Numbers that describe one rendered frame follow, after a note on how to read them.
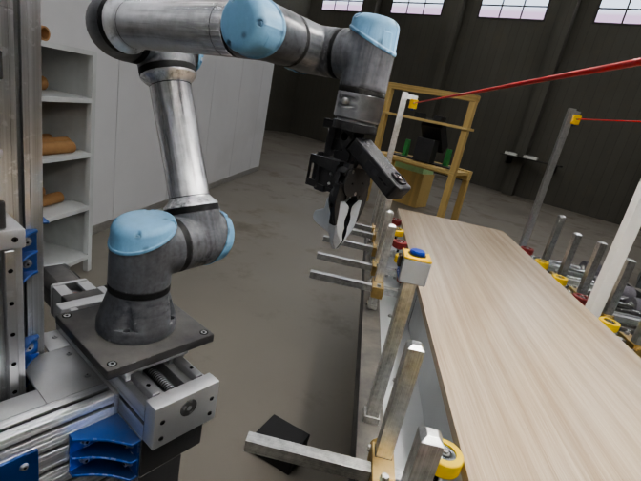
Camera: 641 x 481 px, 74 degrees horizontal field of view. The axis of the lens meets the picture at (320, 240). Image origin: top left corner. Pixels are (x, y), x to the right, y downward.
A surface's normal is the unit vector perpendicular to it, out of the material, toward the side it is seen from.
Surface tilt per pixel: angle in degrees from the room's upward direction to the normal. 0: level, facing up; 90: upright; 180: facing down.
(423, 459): 90
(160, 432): 90
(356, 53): 90
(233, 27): 90
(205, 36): 117
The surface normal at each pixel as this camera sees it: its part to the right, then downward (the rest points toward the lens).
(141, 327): 0.46, 0.07
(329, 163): -0.63, 0.12
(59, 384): 0.19, -0.93
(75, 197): -0.17, 0.28
